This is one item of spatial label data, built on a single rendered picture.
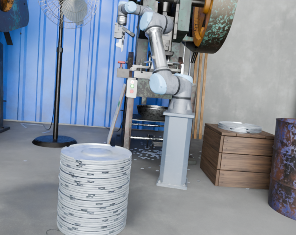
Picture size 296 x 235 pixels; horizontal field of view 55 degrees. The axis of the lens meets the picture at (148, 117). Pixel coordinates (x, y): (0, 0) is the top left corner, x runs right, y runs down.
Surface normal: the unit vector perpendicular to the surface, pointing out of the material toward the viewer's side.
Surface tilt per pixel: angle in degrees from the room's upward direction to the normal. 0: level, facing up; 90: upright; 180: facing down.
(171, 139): 90
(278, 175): 92
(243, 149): 90
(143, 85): 90
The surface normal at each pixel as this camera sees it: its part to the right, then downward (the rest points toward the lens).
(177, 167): -0.17, 0.11
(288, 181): -0.85, 0.02
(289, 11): 0.11, 0.13
